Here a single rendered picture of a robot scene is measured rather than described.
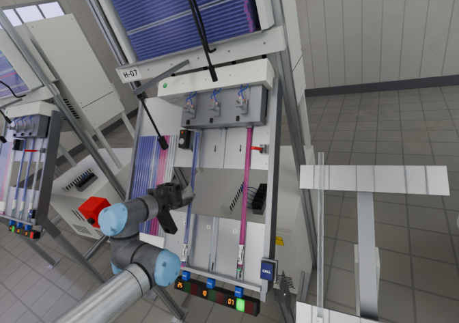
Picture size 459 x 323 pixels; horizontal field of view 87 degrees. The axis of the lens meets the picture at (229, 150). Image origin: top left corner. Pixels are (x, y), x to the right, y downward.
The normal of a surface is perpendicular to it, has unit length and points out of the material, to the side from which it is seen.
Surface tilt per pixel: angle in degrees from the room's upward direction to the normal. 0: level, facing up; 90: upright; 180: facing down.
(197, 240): 45
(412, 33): 90
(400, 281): 0
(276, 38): 90
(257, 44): 90
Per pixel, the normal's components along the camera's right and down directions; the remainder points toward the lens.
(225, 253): -0.47, -0.18
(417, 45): -0.45, 0.57
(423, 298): -0.28, -0.82
